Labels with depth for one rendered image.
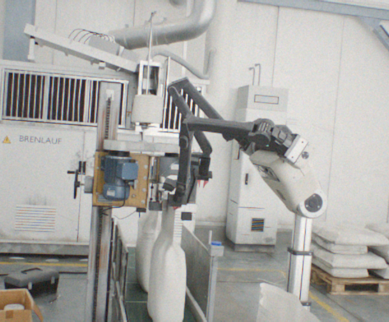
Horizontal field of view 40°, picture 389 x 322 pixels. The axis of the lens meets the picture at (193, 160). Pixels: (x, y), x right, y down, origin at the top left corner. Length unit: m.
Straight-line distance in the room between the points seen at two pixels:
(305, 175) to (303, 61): 5.37
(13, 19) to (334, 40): 4.37
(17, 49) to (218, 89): 2.45
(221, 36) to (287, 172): 4.10
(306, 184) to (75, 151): 3.69
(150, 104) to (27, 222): 3.30
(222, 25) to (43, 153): 2.54
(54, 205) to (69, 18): 2.60
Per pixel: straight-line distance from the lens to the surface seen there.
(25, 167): 5.92
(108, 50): 5.64
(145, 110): 2.96
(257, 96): 6.92
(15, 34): 6.85
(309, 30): 7.92
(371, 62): 8.30
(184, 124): 2.42
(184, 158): 2.61
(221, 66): 6.40
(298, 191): 2.58
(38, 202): 5.95
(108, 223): 3.25
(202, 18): 5.57
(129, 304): 3.50
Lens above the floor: 1.50
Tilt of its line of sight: 3 degrees down
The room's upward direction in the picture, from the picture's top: 5 degrees clockwise
